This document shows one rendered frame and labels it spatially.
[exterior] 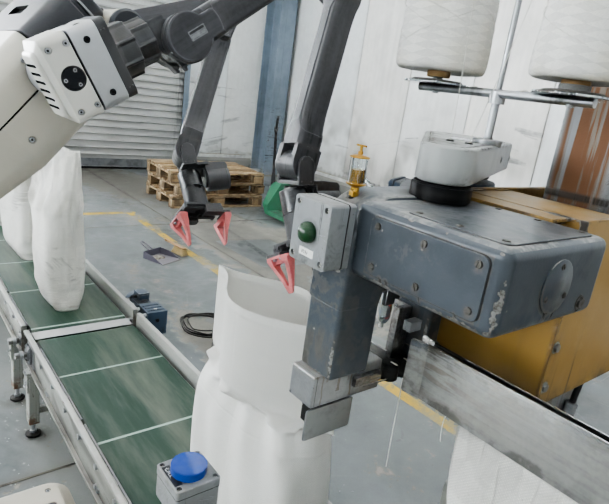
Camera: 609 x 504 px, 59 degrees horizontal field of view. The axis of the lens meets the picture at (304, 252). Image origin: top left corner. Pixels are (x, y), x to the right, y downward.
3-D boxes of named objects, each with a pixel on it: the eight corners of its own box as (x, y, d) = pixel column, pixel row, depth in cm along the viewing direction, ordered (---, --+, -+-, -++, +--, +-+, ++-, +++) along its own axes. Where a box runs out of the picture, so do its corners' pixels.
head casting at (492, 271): (297, 360, 83) (325, 169, 75) (403, 333, 99) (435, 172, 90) (455, 478, 61) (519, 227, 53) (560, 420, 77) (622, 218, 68)
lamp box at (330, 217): (288, 255, 76) (296, 192, 73) (312, 253, 78) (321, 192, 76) (322, 273, 70) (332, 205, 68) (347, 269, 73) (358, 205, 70)
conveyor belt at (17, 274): (-42, 216, 384) (-42, 204, 381) (19, 214, 408) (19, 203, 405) (33, 353, 222) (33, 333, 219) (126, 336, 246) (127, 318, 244)
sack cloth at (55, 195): (23, 279, 270) (21, 134, 250) (68, 275, 283) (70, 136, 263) (43, 316, 235) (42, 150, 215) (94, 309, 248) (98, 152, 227)
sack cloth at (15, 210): (-5, 237, 324) (-9, 115, 304) (34, 235, 338) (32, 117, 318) (13, 262, 291) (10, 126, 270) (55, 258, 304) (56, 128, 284)
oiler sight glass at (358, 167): (343, 180, 76) (347, 155, 75) (356, 180, 78) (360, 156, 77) (355, 184, 74) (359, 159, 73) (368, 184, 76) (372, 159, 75)
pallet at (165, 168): (146, 169, 666) (147, 158, 662) (233, 172, 734) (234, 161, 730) (170, 183, 602) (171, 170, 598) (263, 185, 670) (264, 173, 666)
